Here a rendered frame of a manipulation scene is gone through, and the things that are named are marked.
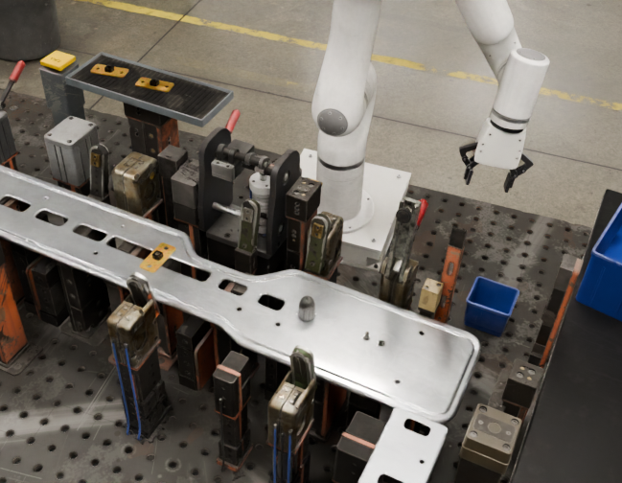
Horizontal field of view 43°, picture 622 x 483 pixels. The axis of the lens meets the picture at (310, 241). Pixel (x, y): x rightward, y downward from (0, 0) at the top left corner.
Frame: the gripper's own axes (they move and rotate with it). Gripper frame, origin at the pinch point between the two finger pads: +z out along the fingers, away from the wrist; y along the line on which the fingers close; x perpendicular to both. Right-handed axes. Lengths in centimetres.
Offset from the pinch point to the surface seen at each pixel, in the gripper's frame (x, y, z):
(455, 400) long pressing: 60, 7, 11
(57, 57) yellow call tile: -13, 105, -4
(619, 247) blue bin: 19.8, -26.3, -1.5
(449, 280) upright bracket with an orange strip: 39.0, 10.1, 1.1
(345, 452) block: 72, 25, 16
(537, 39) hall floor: -285, -69, 59
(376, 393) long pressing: 61, 21, 13
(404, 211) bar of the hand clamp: 39.3, 22.1, -12.4
